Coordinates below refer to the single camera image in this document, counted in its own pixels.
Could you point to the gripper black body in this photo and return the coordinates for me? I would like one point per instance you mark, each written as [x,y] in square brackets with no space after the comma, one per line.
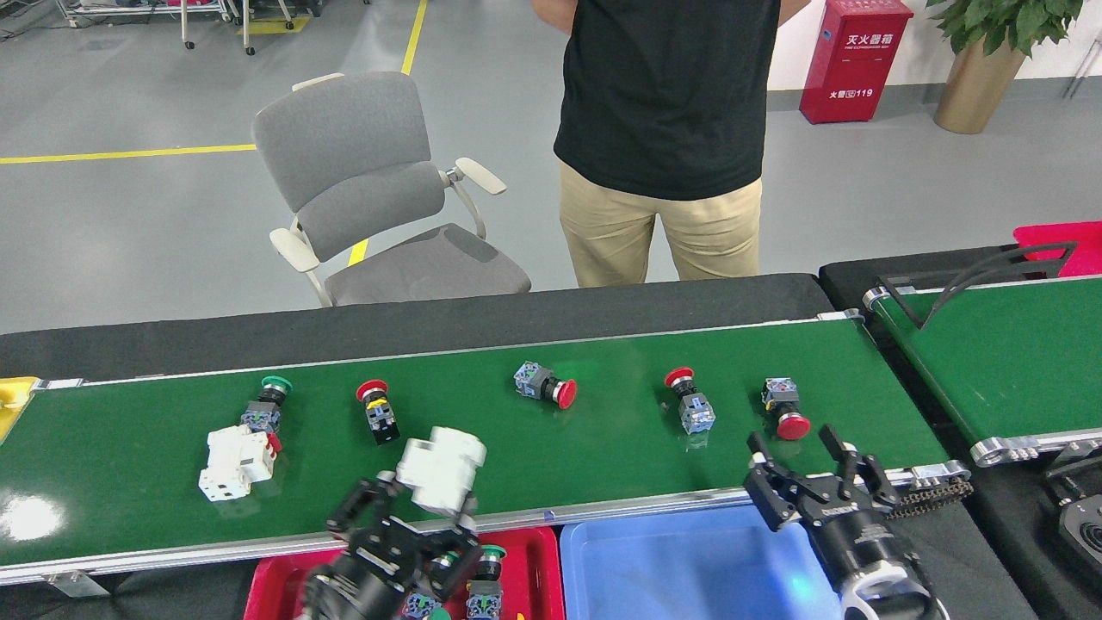
[370,581]
[861,542]

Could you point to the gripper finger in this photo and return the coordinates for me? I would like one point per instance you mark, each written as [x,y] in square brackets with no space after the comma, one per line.
[362,517]
[456,555]
[865,478]
[779,495]

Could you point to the white circuit breaker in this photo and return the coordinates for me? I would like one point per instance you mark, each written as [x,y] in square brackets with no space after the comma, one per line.
[232,461]
[439,469]

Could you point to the person's right forearm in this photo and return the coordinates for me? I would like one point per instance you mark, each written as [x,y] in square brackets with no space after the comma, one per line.
[555,13]

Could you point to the person's left forearm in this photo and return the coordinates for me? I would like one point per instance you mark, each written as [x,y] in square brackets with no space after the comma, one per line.
[792,9]

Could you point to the red plastic tray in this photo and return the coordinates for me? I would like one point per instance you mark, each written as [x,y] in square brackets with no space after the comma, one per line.
[538,577]

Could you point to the blue plastic tray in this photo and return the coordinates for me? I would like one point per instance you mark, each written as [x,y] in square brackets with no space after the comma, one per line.
[671,577]

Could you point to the green conveyor belt with guide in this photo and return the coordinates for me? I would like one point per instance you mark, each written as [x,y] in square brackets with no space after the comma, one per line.
[1016,370]

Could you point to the black cloth under guide conveyor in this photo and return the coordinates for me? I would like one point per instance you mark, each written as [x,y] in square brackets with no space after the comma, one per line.
[848,275]

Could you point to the red plastic bin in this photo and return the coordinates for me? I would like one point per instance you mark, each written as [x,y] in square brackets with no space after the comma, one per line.
[1059,231]

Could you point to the yellow bin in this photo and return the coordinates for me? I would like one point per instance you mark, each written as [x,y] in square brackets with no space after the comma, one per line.
[10,405]

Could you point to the grey office chair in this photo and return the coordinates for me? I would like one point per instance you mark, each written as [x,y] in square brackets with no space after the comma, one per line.
[344,138]

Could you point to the potted green plant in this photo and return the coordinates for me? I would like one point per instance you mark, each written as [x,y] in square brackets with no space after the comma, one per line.
[977,95]

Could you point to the person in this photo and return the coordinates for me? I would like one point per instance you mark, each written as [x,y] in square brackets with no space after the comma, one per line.
[663,103]

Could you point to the red fire extinguisher box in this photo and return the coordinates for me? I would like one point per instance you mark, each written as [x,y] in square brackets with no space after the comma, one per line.
[852,69]

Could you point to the white wheeled stand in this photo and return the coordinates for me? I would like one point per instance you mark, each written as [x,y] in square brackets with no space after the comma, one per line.
[248,30]

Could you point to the metal shelf rack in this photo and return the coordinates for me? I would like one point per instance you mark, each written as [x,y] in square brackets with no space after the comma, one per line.
[129,13]

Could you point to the red push button switch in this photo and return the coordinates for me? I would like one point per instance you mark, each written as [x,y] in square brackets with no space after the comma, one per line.
[534,381]
[779,394]
[381,422]
[696,413]

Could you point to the black curved guide frame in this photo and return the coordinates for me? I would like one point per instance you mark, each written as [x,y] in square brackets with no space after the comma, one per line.
[1046,251]

